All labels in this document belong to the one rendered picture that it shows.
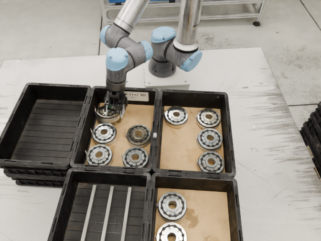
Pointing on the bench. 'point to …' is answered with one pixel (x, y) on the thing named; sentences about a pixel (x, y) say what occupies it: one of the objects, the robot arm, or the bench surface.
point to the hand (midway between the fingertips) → (115, 112)
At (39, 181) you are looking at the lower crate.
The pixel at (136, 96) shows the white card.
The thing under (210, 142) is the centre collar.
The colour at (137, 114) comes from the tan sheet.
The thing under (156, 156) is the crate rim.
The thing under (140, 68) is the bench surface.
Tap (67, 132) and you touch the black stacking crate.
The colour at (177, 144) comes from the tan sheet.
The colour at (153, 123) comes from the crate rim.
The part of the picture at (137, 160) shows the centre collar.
